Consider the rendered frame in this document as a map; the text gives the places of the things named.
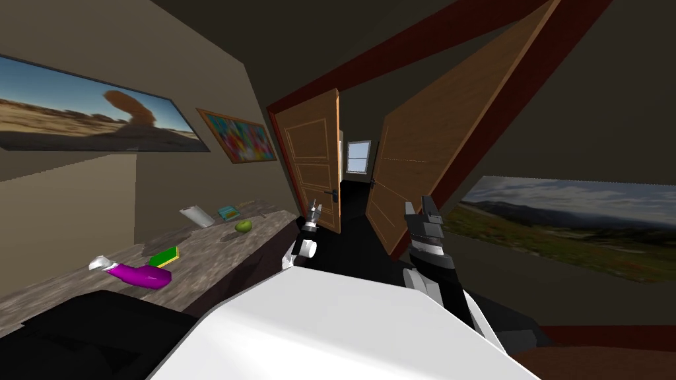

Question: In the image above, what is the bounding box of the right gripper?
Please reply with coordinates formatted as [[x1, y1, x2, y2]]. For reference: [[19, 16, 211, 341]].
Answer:
[[403, 195, 446, 243]]

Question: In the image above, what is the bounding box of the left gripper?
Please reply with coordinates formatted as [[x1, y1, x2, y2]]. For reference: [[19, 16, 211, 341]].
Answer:
[[302, 199, 323, 234]]

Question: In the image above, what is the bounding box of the panelled wooden door leaf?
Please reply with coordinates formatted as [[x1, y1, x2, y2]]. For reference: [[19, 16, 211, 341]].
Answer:
[[273, 88, 343, 235]]

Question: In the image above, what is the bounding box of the window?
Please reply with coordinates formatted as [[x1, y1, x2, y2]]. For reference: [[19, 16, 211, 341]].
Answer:
[[345, 139, 373, 175]]

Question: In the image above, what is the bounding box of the plain wooden door leaf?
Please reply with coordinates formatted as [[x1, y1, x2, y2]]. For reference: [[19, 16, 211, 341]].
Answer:
[[365, 0, 562, 257]]

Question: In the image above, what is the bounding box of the colourful framed picture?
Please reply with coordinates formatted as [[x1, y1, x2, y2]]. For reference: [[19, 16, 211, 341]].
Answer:
[[196, 108, 279, 164]]

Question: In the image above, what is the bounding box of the grey brown table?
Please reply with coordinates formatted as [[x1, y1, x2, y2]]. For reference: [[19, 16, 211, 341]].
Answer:
[[0, 199, 303, 338]]

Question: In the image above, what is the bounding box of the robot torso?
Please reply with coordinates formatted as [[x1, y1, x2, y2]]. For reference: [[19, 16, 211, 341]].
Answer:
[[148, 266, 541, 380]]

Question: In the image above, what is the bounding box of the mountain landscape picture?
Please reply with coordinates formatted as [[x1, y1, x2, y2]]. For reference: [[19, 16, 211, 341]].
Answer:
[[442, 175, 676, 284]]

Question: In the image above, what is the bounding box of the green and yellow sponge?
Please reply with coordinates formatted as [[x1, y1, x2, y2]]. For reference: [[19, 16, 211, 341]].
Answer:
[[148, 245, 181, 269]]

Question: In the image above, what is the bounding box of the purple spray bottle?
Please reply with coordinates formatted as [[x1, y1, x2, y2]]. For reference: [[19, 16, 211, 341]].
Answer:
[[87, 255, 174, 291]]

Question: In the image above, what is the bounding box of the desert picture on wall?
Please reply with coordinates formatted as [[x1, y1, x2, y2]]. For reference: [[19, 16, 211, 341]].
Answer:
[[0, 53, 211, 154]]

